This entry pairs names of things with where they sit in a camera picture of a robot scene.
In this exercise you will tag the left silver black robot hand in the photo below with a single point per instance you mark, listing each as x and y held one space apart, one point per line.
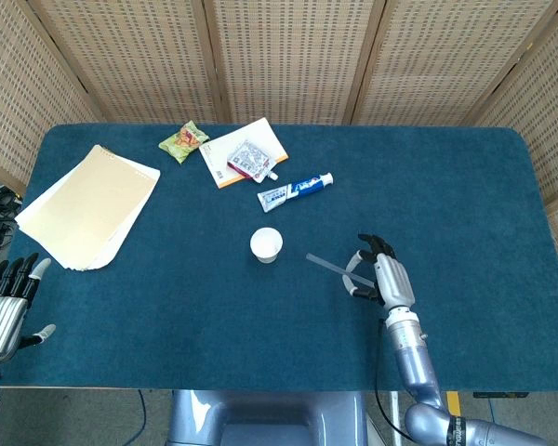
0 320

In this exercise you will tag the white paper cup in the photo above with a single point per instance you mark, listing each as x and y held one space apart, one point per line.
266 244

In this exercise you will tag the woven bamboo folding screen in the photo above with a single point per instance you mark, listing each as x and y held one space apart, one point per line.
288 60

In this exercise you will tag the blue white toothpaste tube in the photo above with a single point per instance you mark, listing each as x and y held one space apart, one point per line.
288 191

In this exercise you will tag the white red spouted pouch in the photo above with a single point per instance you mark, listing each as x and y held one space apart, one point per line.
248 158

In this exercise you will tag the grey-blue robot torso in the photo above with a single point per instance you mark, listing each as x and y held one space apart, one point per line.
269 418

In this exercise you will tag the white table leg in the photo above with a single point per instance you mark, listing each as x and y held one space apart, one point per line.
395 413

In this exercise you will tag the cream paper stack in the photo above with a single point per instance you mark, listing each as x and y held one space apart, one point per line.
83 204

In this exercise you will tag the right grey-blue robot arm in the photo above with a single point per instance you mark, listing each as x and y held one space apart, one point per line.
414 358

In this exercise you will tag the black bracket under table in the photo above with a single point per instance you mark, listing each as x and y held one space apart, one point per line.
500 395

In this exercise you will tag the green snack packet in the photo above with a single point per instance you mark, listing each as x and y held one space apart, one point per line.
183 141

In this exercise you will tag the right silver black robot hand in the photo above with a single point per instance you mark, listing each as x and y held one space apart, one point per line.
395 281

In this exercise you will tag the white booklet with orange edge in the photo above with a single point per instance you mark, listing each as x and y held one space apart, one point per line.
260 132

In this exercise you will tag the blue felt table cover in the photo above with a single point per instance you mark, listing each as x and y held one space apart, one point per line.
469 209

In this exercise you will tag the transparent plastic straw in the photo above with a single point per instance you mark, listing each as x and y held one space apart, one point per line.
325 264

